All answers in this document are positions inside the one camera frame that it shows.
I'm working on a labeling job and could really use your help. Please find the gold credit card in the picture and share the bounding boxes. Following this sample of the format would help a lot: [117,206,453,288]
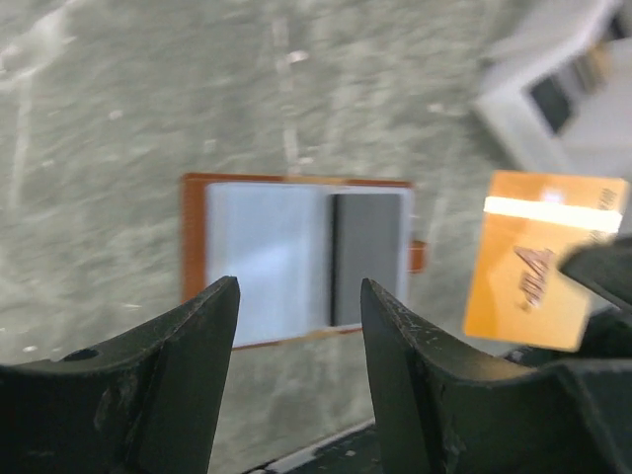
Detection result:
[463,171,629,352]

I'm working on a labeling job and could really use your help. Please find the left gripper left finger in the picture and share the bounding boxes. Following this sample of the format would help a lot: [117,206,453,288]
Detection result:
[1,276,240,473]

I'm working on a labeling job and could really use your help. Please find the brown leather card holder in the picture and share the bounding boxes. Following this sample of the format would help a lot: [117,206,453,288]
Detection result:
[181,173,424,349]

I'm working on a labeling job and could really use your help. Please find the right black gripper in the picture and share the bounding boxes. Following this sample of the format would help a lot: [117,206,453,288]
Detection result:
[504,236,631,365]

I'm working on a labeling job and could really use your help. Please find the black credit card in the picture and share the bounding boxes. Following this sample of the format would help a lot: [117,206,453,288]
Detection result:
[331,194,402,326]

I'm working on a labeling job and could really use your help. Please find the white plastic card tray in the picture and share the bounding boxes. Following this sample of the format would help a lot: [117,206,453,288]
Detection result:
[473,1,631,178]

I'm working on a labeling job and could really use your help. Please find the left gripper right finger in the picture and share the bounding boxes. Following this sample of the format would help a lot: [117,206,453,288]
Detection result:
[360,280,631,473]

